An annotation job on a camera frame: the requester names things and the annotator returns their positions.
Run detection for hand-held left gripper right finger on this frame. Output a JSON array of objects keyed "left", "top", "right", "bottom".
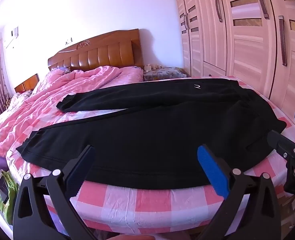
[{"left": 197, "top": 144, "right": 281, "bottom": 240}]

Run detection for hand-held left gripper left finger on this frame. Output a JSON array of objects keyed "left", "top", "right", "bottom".
[{"left": 12, "top": 144, "right": 98, "bottom": 240}]

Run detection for black pants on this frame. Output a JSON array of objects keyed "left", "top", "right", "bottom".
[{"left": 16, "top": 78, "right": 287, "bottom": 190}]

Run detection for person's left hand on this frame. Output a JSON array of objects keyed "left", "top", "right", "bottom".
[{"left": 117, "top": 234, "right": 156, "bottom": 240}]

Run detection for pink checkered plastic tablecloth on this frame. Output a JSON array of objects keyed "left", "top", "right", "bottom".
[{"left": 6, "top": 75, "right": 295, "bottom": 237}]

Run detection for green shopping bag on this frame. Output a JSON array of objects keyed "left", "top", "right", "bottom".
[{"left": 0, "top": 169, "right": 20, "bottom": 228}]

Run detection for pink quilt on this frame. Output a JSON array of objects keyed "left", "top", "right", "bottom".
[{"left": 0, "top": 66, "right": 144, "bottom": 159}]

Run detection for leopard print cloth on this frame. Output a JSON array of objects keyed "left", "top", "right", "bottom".
[{"left": 4, "top": 97, "right": 18, "bottom": 108}]

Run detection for light wooden wardrobe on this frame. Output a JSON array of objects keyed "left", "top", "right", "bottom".
[{"left": 172, "top": 0, "right": 295, "bottom": 128}]

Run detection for nightstand with floral cover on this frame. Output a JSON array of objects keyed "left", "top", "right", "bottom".
[{"left": 143, "top": 67, "right": 190, "bottom": 82}]

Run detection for small bedside trinkets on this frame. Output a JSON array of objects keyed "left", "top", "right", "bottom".
[{"left": 144, "top": 63, "right": 163, "bottom": 71}]

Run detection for wooden bed headboard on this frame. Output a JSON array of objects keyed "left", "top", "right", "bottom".
[{"left": 47, "top": 29, "right": 144, "bottom": 71}]

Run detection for white air conditioner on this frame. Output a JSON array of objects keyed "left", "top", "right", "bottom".
[{"left": 4, "top": 26, "right": 20, "bottom": 49}]

